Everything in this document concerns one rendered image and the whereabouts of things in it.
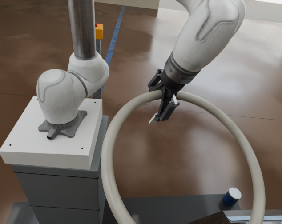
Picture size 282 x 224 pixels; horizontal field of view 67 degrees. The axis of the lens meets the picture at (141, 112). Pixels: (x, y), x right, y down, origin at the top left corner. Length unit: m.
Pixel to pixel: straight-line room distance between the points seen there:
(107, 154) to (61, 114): 0.50
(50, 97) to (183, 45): 0.61
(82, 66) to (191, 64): 0.60
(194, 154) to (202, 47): 1.86
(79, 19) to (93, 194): 0.85
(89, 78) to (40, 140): 0.36
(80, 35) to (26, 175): 0.71
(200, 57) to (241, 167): 1.97
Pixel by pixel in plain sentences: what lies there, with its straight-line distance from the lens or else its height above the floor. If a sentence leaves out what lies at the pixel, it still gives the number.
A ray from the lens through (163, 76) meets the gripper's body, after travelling 0.60.
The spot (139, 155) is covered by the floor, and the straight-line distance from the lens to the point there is 2.12.
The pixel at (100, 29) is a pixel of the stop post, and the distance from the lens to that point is 1.73.
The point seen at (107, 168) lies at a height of 1.25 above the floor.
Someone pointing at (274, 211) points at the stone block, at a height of 0.78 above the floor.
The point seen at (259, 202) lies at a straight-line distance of 0.71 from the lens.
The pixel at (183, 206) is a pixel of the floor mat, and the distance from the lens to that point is 1.92.
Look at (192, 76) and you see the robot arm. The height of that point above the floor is 1.40.
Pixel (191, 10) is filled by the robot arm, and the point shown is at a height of 1.52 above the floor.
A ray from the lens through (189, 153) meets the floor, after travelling 2.27.
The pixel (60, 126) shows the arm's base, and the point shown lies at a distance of 1.04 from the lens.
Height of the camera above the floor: 1.67
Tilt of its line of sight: 40 degrees down
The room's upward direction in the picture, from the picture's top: 8 degrees clockwise
